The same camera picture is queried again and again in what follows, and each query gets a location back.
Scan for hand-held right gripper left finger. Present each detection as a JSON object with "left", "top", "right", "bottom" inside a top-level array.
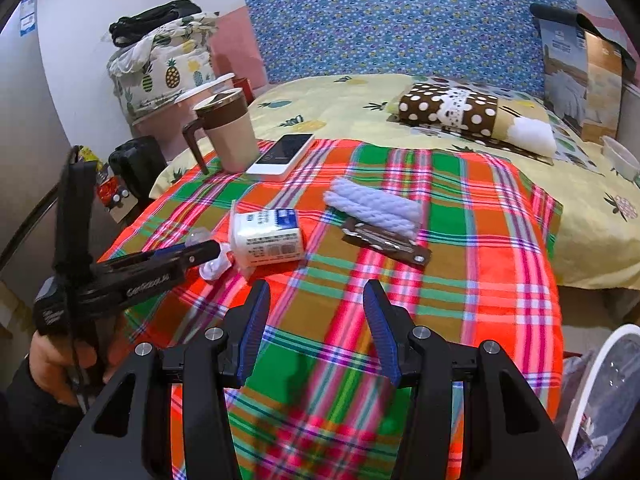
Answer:
[{"left": 57, "top": 280, "right": 272, "bottom": 480}]

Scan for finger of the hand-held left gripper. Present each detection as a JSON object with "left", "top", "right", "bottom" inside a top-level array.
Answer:
[
  {"left": 150, "top": 246, "right": 193, "bottom": 261},
  {"left": 97, "top": 240, "right": 222, "bottom": 286}
]

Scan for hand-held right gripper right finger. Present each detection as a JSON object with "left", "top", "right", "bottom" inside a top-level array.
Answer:
[{"left": 362, "top": 280, "right": 576, "bottom": 480}]

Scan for clear plastic bottle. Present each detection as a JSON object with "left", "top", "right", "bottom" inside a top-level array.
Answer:
[{"left": 187, "top": 227, "right": 233, "bottom": 283}]

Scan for white trash bin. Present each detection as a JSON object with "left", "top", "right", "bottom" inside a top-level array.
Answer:
[{"left": 562, "top": 322, "right": 640, "bottom": 480}]

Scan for person's left forearm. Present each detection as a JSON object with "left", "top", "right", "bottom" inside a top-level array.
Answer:
[{"left": 0, "top": 357, "right": 81, "bottom": 480}]

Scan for person's left hand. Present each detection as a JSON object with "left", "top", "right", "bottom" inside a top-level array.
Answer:
[{"left": 30, "top": 332, "right": 131, "bottom": 406}]

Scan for red and yellow packets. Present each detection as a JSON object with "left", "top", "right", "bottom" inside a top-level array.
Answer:
[{"left": 75, "top": 145, "right": 132, "bottom": 222}]

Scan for white milk carton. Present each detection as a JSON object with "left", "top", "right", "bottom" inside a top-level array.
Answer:
[{"left": 227, "top": 200, "right": 306, "bottom": 278}]

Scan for flat brown dotted wrapper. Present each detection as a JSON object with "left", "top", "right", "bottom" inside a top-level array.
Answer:
[{"left": 341, "top": 217, "right": 433, "bottom": 267}]

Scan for plaid blanket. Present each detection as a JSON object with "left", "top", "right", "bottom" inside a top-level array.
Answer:
[{"left": 97, "top": 137, "right": 565, "bottom": 480}]

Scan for black appliance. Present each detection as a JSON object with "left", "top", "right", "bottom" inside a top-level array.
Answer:
[{"left": 108, "top": 137, "right": 168, "bottom": 198}]

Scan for lavender foam net sleeve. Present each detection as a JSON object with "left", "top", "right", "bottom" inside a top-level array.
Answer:
[{"left": 324, "top": 176, "right": 423, "bottom": 241}]

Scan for white phone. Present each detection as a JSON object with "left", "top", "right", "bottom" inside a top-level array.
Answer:
[{"left": 245, "top": 132, "right": 316, "bottom": 182}]

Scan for pink plastic basin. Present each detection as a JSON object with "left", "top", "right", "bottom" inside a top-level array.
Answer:
[{"left": 132, "top": 72, "right": 236, "bottom": 141}]

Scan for pineapple print storage bag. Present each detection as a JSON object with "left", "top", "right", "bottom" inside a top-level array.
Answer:
[{"left": 106, "top": 12, "right": 221, "bottom": 123}]

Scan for grey bin liner bag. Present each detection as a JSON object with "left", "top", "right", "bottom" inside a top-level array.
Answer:
[{"left": 555, "top": 352, "right": 640, "bottom": 478}]

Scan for yellow pineapple print bedsheet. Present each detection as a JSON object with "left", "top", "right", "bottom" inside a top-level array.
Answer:
[{"left": 150, "top": 74, "right": 640, "bottom": 291}]

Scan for brown polka dot pillow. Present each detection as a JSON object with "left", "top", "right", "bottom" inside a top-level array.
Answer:
[{"left": 387, "top": 79, "right": 558, "bottom": 163}]

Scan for black clothing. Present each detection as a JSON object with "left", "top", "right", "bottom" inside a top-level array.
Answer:
[{"left": 109, "top": 0, "right": 203, "bottom": 47}]

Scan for white plastic bowl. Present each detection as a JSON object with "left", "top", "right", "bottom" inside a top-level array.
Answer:
[{"left": 600, "top": 135, "right": 640, "bottom": 181}]

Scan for blue floral headboard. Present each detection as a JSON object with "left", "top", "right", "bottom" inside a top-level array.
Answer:
[{"left": 237, "top": 0, "right": 578, "bottom": 98}]

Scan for beige mug with brown handle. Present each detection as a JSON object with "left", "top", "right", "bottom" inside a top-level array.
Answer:
[{"left": 182, "top": 87, "right": 261, "bottom": 176}]

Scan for blue wall sticker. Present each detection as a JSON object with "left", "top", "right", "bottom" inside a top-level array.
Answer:
[{"left": 20, "top": 0, "right": 40, "bottom": 37}]

